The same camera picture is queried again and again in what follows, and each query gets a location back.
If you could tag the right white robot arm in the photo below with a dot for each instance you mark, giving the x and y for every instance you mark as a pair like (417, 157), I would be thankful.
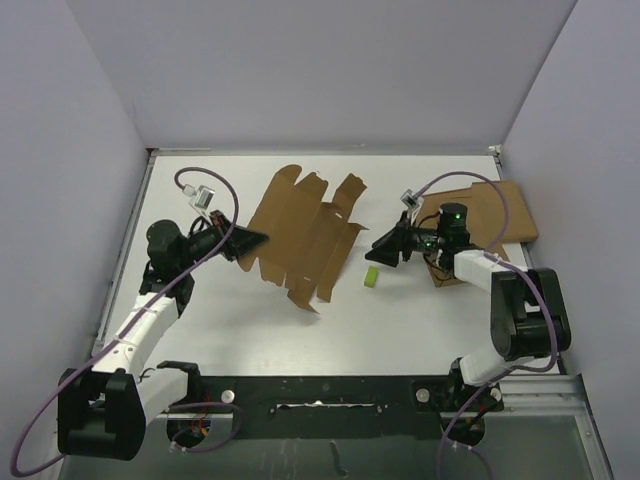
(528, 322)

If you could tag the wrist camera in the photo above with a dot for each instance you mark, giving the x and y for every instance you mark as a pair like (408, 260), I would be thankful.
(199, 198)
(411, 201)

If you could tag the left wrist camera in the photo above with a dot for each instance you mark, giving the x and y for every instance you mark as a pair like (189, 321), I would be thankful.
(199, 198)

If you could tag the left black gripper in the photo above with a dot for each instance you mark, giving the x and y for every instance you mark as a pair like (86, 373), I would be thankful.
(239, 241)

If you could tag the flat cardboard stack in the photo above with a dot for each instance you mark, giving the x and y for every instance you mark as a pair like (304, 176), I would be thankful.
(485, 214)

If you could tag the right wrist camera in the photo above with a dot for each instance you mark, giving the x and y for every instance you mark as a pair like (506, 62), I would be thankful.
(411, 201)

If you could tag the brown cardboard box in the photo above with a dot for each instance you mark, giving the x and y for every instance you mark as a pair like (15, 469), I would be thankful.
(309, 239)

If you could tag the green rectangular block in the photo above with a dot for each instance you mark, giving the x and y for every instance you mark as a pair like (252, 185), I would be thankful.
(371, 277)

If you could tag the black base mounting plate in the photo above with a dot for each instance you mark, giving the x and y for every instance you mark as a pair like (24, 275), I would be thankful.
(335, 408)

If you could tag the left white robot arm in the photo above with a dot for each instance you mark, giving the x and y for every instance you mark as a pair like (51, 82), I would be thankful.
(104, 411)

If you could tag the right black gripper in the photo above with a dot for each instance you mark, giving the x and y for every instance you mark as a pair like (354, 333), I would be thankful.
(390, 255)

